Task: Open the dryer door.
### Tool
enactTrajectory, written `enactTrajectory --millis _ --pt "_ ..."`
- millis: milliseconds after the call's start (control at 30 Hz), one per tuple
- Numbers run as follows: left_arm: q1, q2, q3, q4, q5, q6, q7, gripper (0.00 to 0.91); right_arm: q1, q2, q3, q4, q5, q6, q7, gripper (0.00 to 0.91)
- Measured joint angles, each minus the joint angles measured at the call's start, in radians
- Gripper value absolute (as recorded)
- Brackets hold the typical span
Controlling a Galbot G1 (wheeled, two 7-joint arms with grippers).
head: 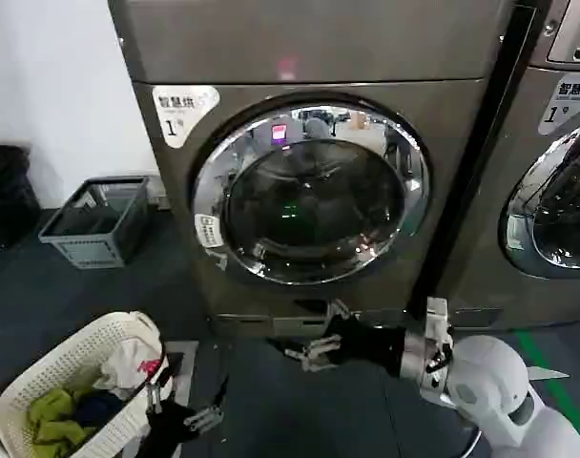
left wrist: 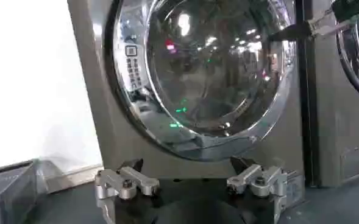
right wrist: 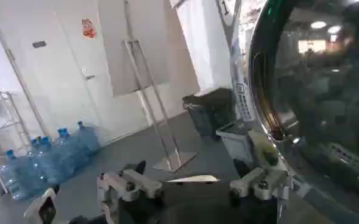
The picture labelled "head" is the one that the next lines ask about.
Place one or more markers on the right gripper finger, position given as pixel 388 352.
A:
pixel 340 311
pixel 318 350

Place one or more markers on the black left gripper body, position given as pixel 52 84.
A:
pixel 168 427

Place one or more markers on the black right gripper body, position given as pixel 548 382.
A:
pixel 371 346

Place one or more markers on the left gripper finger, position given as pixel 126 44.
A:
pixel 152 396
pixel 204 416

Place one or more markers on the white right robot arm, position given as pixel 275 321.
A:
pixel 490 381

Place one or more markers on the white garment with red print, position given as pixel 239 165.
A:
pixel 128 358

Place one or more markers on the dark blue garment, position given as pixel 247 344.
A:
pixel 97 408

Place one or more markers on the white woven laundry basket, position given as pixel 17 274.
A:
pixel 70 343

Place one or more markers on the green garment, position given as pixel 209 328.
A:
pixel 51 415

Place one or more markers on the round glass dryer door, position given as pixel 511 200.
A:
pixel 566 205
pixel 314 210

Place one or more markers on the small white door sticker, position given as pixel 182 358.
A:
pixel 208 231

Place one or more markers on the grey plastic crate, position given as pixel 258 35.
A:
pixel 92 238

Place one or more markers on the grey front-loading dryer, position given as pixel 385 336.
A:
pixel 509 191
pixel 318 47

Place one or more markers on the white number sticker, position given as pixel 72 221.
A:
pixel 564 102
pixel 185 114

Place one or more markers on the black bag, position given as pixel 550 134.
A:
pixel 8 191

